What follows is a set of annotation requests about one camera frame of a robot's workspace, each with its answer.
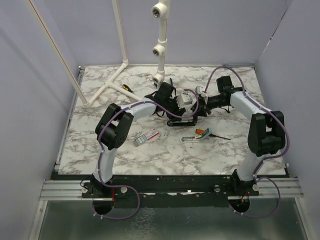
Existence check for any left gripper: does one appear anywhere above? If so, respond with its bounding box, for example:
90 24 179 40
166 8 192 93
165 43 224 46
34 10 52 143
162 95 185 122

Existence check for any black stapler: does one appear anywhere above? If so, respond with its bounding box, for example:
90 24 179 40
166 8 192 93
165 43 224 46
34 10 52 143
167 116 198 127

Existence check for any red white staple box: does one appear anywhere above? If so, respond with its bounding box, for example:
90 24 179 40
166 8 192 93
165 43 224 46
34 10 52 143
134 128 159 147

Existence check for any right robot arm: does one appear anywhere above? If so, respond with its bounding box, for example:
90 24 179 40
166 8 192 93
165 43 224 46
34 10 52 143
191 76 286 196

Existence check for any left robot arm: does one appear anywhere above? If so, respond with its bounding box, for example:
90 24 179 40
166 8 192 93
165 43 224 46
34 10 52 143
92 83 186 198

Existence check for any yellow black screwdriver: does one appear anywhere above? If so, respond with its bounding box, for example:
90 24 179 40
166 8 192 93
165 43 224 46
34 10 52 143
122 84 134 93

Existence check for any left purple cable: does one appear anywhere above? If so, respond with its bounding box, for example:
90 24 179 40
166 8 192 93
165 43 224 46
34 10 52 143
97 88 201 221

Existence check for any purple cable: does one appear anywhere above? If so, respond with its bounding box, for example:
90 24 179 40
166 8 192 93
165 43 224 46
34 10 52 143
97 88 201 221
204 64 291 218

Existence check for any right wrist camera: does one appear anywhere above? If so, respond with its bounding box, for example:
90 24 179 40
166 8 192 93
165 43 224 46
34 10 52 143
195 86 208 99

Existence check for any orange handled screwdriver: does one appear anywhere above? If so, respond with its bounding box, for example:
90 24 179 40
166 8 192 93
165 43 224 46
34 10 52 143
195 128 231 140

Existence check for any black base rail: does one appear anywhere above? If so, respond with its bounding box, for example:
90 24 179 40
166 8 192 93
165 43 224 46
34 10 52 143
51 172 261 208

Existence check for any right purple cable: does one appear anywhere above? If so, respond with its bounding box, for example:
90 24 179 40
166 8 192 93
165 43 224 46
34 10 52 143
204 64 291 218

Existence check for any white pvc pipe frame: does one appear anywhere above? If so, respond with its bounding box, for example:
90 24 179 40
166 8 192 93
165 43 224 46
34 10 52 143
24 0 173 108

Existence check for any aluminium frame rail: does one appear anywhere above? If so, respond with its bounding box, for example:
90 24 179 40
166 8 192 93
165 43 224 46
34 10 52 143
27 66 85 240

